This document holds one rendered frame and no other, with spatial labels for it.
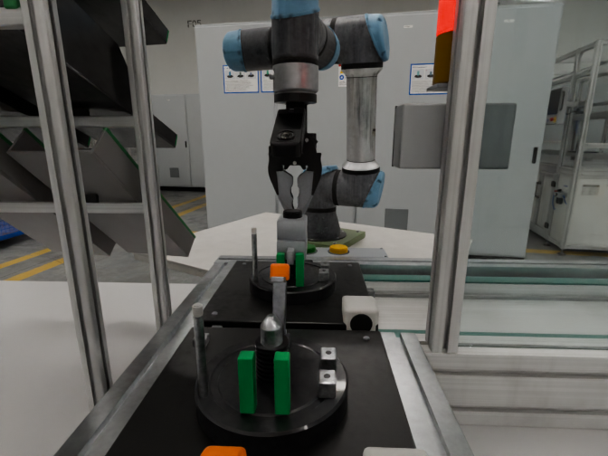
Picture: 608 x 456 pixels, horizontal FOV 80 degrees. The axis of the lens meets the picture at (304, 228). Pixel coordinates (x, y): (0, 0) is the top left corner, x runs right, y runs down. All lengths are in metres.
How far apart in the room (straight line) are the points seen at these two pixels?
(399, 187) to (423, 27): 1.39
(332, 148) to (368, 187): 2.50
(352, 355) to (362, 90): 0.80
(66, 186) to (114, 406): 0.21
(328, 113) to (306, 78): 3.00
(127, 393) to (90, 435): 0.06
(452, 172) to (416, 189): 3.22
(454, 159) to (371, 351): 0.23
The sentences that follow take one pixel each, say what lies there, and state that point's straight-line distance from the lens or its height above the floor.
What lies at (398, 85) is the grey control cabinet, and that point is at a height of 1.65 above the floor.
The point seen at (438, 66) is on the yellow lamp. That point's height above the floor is 1.28.
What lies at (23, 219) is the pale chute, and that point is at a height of 1.07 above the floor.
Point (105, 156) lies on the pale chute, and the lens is 0.54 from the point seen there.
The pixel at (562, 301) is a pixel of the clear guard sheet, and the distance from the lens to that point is 0.52.
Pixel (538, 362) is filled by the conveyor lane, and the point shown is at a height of 0.95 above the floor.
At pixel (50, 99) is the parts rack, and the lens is 0.41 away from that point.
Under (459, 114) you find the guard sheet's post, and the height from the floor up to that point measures 1.23.
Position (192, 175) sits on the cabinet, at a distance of 8.62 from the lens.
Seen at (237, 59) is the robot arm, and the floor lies 1.35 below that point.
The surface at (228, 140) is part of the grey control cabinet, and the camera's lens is 3.86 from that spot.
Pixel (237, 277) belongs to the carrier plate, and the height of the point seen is 0.97.
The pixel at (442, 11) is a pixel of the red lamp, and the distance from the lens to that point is 0.46.
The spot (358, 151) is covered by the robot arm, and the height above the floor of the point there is 1.16.
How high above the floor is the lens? 1.20
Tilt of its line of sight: 14 degrees down
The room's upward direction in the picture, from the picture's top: straight up
